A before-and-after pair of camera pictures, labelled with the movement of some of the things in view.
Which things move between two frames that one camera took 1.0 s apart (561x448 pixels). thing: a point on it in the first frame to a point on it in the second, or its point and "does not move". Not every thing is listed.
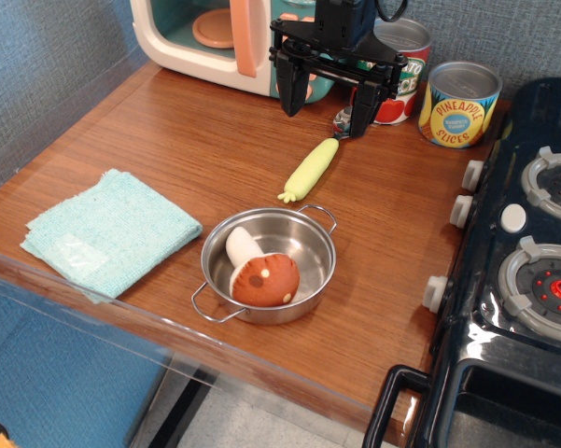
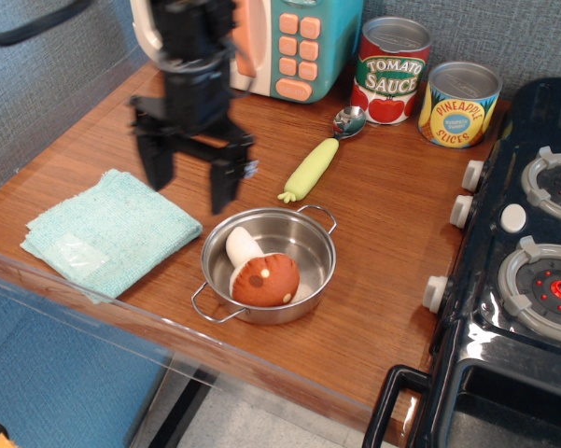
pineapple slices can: x=458 y=102 does not move
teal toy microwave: x=226 y=42 does not move
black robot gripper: x=341 y=40 to x=195 y=117
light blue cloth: x=105 y=239 does not move
